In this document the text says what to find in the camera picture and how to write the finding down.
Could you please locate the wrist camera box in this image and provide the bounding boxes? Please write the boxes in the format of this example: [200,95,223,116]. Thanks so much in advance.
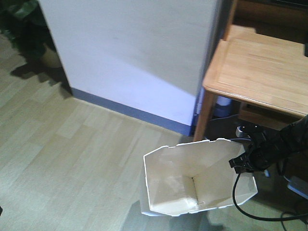
[235,124,263,138]

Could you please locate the white trash bin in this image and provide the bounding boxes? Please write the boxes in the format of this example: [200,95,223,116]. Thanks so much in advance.
[140,138,258,217]

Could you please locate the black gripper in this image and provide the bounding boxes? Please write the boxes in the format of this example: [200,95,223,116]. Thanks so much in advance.
[229,132,277,173]

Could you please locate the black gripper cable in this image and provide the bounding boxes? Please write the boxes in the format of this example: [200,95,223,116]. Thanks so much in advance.
[232,172,308,221]

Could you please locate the potted green plant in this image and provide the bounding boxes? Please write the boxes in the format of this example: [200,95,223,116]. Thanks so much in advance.
[0,0,62,68]

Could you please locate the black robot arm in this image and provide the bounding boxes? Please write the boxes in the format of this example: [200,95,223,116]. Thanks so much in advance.
[229,116,308,174]

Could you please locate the wooden desk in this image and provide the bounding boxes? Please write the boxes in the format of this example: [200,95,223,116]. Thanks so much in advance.
[193,0,308,141]

